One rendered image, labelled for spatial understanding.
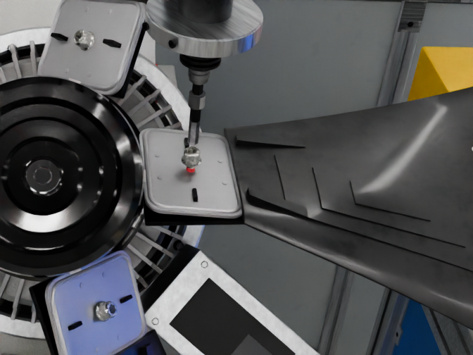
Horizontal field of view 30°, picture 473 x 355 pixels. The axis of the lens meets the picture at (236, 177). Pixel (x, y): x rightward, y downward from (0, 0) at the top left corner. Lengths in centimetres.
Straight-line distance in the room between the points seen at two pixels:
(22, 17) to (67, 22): 20
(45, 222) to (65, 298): 6
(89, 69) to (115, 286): 15
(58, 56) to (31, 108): 9
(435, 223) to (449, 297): 5
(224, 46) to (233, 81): 90
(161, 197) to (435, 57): 52
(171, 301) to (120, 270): 9
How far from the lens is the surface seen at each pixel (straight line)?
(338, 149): 64
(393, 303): 122
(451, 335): 105
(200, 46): 50
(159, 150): 61
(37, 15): 83
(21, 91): 53
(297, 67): 141
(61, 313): 57
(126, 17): 58
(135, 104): 70
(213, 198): 58
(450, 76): 99
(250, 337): 70
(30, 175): 53
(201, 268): 69
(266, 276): 170
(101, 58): 59
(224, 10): 52
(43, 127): 53
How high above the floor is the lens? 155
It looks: 38 degrees down
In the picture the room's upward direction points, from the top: 8 degrees clockwise
